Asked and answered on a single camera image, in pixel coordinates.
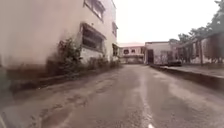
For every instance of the pink low building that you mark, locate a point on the pink low building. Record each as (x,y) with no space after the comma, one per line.
(131,50)

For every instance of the grey concrete road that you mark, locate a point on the grey concrete road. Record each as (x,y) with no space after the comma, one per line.
(126,100)

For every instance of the row of bushes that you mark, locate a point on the row of bushes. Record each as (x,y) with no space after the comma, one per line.
(68,56)

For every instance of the pale building with dark door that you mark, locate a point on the pale building with dark door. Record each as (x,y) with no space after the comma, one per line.
(160,49)

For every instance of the dirt strip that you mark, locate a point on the dirt strip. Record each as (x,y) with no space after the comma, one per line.
(50,85)

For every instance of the robot's own part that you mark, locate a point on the robot's own part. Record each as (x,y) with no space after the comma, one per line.
(150,126)

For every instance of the tall beige building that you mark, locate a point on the tall beige building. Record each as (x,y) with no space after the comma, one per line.
(40,26)

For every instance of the raised concrete pavement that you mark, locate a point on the raised concrete pavement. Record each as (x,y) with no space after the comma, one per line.
(200,75)

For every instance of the row of trees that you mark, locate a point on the row of trees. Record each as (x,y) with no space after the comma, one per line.
(218,20)

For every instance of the stained boundary wall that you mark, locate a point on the stained boundary wall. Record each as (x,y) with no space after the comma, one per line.
(210,46)

